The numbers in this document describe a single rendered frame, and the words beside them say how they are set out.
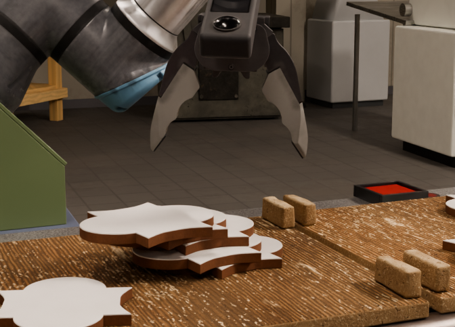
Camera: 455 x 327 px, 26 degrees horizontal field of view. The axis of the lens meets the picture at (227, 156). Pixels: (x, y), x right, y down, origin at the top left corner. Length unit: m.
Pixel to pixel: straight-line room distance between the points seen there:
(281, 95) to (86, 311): 0.28
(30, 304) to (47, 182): 0.57
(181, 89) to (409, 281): 0.28
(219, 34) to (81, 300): 0.26
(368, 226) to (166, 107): 0.33
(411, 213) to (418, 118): 5.37
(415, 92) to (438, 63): 0.35
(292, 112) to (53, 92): 7.19
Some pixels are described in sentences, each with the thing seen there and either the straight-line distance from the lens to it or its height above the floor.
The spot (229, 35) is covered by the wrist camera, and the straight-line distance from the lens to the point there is 0.87.
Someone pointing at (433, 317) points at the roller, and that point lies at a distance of 0.94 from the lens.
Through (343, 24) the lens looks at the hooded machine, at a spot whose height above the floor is 0.76.
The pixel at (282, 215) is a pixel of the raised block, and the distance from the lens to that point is 1.15.
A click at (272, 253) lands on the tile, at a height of 0.94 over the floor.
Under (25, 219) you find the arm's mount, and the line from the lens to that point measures 1.44.
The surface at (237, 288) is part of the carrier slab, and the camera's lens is 0.95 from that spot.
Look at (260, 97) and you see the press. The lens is 8.16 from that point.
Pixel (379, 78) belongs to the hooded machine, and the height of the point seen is 0.26.
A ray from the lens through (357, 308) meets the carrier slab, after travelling 0.90.
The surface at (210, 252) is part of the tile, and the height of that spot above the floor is 0.96.
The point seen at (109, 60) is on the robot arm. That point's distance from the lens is 1.45.
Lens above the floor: 1.23
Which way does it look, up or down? 11 degrees down
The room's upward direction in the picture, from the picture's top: straight up
